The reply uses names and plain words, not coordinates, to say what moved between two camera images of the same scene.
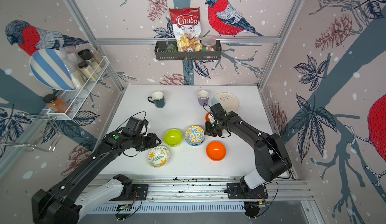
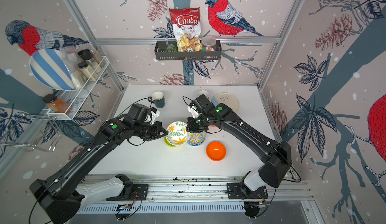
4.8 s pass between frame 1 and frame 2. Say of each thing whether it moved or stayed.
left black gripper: moved
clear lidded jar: stayed
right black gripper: moved
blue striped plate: stayed
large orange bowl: stayed
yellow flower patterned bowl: moved
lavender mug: stayed
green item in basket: stayed
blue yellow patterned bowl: stayed
